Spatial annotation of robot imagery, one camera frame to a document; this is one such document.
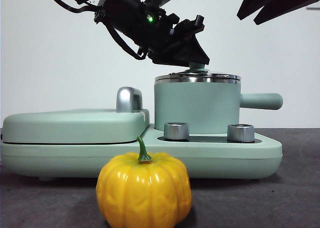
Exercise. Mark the yellow toy pumpkin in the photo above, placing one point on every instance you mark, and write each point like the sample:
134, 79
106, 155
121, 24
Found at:
143, 190

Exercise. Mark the white wall socket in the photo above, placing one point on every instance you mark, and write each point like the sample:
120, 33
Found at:
315, 6

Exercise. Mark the mint green griddle cover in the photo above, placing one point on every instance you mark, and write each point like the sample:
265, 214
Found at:
70, 128

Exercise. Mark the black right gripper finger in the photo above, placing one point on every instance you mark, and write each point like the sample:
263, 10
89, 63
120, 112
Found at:
292, 0
255, 3

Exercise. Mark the mint green steamer pot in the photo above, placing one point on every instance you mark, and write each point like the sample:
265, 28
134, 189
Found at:
195, 105

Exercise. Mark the mint green breakfast machine base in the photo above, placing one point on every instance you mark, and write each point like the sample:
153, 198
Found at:
200, 160

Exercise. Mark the glass lid with mint knob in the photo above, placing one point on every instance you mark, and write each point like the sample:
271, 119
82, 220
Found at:
197, 67

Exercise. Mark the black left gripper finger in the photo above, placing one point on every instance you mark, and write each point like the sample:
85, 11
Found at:
187, 54

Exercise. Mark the silver control knob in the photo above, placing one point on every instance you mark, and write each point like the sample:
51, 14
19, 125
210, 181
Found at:
240, 133
176, 131

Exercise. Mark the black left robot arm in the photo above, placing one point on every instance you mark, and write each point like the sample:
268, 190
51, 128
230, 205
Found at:
125, 10

